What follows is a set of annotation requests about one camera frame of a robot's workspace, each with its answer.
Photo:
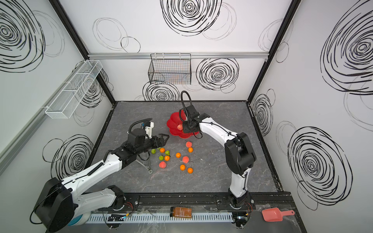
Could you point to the red flower-shaped bowl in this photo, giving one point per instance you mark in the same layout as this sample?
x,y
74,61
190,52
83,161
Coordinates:
x,y
174,121

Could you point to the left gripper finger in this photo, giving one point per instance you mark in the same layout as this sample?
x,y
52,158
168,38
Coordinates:
x,y
164,136
162,142

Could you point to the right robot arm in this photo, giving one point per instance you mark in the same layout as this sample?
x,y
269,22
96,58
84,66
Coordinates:
x,y
239,154

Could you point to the white cable duct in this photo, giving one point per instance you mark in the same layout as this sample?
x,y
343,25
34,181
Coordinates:
x,y
159,218

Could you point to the red peach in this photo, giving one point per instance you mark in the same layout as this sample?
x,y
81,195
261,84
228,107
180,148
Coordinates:
x,y
162,165

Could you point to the pink plastic scoop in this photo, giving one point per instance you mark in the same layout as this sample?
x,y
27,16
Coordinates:
x,y
275,215

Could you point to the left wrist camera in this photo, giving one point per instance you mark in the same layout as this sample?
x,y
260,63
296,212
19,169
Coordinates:
x,y
148,127

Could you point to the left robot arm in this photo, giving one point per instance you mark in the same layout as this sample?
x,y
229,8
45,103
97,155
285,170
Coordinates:
x,y
61,201

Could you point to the black wire basket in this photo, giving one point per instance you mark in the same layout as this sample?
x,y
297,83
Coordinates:
x,y
173,68

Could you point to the peach top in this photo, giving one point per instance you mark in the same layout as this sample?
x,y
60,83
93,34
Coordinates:
x,y
188,144

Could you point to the white wire shelf basket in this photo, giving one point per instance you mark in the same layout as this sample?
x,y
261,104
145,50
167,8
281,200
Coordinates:
x,y
82,88

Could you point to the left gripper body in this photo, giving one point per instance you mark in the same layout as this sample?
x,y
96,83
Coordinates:
x,y
148,144

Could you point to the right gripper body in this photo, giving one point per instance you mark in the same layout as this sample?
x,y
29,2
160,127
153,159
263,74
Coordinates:
x,y
189,126

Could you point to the teal lidded container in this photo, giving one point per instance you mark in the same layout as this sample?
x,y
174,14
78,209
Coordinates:
x,y
80,220

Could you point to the green-tipped metal tongs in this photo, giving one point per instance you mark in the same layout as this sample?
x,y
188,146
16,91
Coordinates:
x,y
145,162

